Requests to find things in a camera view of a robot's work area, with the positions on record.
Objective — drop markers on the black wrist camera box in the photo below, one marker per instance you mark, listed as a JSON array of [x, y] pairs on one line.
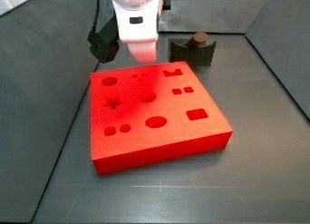
[[102, 41]]

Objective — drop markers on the red shape sorter block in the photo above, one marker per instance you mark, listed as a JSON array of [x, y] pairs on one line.
[[151, 115]]

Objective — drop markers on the black curved cradle fixture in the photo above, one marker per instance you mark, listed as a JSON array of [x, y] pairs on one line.
[[196, 55]]

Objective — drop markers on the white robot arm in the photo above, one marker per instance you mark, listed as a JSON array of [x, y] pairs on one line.
[[137, 18]]

